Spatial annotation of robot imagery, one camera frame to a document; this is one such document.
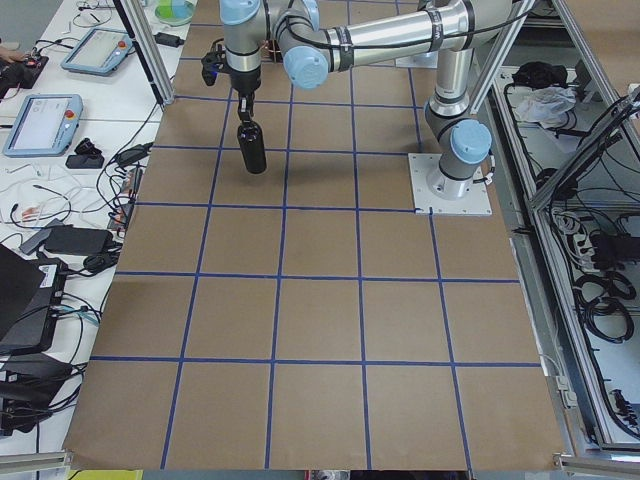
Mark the black power adapter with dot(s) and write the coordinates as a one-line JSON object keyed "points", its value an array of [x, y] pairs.
{"points": [[169, 40]]}

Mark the teach pendant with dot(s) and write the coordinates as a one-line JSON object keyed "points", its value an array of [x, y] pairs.
{"points": [[45, 126], [99, 52]]}

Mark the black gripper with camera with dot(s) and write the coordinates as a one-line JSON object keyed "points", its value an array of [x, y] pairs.
{"points": [[245, 83]]}

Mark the teach pendant far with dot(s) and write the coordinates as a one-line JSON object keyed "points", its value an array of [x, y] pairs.
{"points": [[99, 52]]}

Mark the robot arm carrying bottle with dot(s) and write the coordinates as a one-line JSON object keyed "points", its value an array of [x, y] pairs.
{"points": [[452, 29]]}

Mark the dark wine bottle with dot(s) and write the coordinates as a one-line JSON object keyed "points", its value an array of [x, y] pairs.
{"points": [[251, 142]]}

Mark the aluminium frame post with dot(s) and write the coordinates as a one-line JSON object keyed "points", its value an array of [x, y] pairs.
{"points": [[137, 27]]}

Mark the black laptop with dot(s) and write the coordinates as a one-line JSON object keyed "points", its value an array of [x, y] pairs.
{"points": [[31, 291]]}

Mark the black power brick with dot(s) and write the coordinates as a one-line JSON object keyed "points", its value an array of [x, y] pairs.
{"points": [[77, 241]]}

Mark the green bowl with blocks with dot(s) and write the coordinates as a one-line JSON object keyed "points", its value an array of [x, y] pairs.
{"points": [[174, 12]]}

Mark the white cloth bundle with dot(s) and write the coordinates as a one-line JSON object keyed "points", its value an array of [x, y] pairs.
{"points": [[548, 107]]}

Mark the white base plate bottle side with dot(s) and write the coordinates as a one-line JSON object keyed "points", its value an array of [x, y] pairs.
{"points": [[436, 194]]}

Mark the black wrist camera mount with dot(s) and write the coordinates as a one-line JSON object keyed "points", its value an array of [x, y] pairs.
{"points": [[214, 63]]}

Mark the teach pendant near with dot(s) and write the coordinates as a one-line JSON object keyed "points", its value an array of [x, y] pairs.
{"points": [[45, 126]]}

